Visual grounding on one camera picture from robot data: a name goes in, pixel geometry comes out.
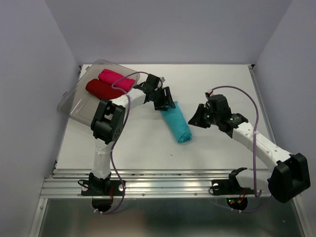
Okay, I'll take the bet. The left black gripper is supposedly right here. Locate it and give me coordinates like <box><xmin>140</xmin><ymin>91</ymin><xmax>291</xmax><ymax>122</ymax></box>
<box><xmin>152</xmin><ymin>86</ymin><xmax>176</xmax><ymax>111</ymax></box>

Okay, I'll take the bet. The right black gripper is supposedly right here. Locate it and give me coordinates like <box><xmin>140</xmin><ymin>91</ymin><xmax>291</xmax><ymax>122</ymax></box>
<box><xmin>187</xmin><ymin>103</ymin><xmax>219</xmax><ymax>128</ymax></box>

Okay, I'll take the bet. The turquoise t shirt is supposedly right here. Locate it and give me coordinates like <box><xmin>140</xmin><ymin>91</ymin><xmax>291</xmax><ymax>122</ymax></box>
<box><xmin>160</xmin><ymin>101</ymin><xmax>192</xmax><ymax>143</ymax></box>

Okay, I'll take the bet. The clear plastic bin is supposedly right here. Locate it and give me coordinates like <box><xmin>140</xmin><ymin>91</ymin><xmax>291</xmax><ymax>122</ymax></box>
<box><xmin>57</xmin><ymin>59</ymin><xmax>135</xmax><ymax>126</ymax></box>

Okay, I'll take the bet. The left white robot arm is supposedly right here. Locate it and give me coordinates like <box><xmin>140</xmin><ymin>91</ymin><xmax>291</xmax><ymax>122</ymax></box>
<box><xmin>88</xmin><ymin>74</ymin><xmax>176</xmax><ymax>195</ymax></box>

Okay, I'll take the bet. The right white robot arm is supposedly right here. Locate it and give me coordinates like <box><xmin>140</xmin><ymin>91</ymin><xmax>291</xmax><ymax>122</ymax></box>
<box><xmin>189</xmin><ymin>93</ymin><xmax>311</xmax><ymax>203</ymax></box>

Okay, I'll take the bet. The pink rolled shirt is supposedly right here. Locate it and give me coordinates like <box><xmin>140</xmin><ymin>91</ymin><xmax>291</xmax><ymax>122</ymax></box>
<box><xmin>98</xmin><ymin>69</ymin><xmax>135</xmax><ymax>91</ymax></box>

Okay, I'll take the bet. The dark red rolled shirt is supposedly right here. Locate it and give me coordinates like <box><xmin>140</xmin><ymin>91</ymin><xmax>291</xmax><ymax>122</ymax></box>
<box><xmin>85</xmin><ymin>79</ymin><xmax>124</xmax><ymax>100</ymax></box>

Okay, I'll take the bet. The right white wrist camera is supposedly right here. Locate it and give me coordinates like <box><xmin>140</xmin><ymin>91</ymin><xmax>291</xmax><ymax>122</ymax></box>
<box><xmin>205</xmin><ymin>90</ymin><xmax>214</xmax><ymax>98</ymax></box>

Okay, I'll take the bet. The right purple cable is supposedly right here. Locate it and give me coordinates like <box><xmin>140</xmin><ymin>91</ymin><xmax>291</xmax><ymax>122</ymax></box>
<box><xmin>209</xmin><ymin>85</ymin><xmax>274</xmax><ymax>215</ymax></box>

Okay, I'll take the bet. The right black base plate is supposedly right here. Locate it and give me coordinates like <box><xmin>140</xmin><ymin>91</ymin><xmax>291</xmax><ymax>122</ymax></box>
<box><xmin>208</xmin><ymin>167</ymin><xmax>254</xmax><ymax>196</ymax></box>

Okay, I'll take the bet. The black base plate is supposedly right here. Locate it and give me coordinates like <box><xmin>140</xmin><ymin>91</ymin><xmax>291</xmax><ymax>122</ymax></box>
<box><xmin>78</xmin><ymin>179</ymin><xmax>123</xmax><ymax>197</ymax></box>
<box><xmin>208</xmin><ymin>167</ymin><xmax>254</xmax><ymax>196</ymax></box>

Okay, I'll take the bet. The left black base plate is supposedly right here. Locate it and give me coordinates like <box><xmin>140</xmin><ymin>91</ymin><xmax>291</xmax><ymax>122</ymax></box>
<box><xmin>78</xmin><ymin>179</ymin><xmax>123</xmax><ymax>197</ymax></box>

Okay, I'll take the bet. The aluminium mounting rail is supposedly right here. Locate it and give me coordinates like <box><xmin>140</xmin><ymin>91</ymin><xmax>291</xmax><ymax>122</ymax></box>
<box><xmin>40</xmin><ymin>169</ymin><xmax>303</xmax><ymax>198</ymax></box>

